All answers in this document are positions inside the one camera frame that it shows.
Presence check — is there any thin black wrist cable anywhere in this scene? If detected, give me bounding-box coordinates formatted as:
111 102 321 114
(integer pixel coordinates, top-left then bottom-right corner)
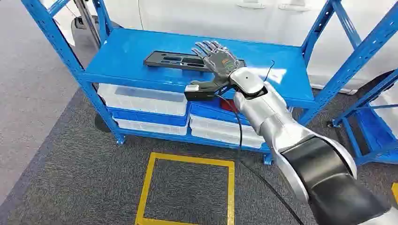
264 60 276 83

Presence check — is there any clear plastic storage bin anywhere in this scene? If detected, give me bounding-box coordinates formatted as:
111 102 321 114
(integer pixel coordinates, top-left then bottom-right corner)
112 117 190 136
189 114 260 139
190 127 266 150
97 82 189 117

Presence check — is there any blue steel shelf rack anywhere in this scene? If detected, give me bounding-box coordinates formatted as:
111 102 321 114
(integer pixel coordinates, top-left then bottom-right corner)
326 69 398 166
20 0 398 166

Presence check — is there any red object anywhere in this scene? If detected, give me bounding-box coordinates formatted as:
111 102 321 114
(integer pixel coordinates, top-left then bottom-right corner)
220 98 239 113

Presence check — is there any grey metal pole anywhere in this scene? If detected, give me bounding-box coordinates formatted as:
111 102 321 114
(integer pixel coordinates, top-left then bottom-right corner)
74 0 102 48

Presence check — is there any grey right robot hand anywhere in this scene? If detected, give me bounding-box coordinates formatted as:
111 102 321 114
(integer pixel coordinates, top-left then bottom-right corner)
190 40 243 91

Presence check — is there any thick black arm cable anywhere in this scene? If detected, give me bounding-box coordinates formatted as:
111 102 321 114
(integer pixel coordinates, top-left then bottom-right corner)
214 94 305 225

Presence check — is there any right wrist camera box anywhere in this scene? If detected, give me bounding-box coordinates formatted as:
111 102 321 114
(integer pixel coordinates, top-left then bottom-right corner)
184 84 225 102

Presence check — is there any black plastic trim panel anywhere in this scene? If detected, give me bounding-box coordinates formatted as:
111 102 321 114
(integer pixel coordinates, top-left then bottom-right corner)
143 50 247 73

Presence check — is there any yellow floor tape square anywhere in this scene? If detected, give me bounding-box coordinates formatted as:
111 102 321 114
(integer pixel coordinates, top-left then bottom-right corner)
134 151 236 225

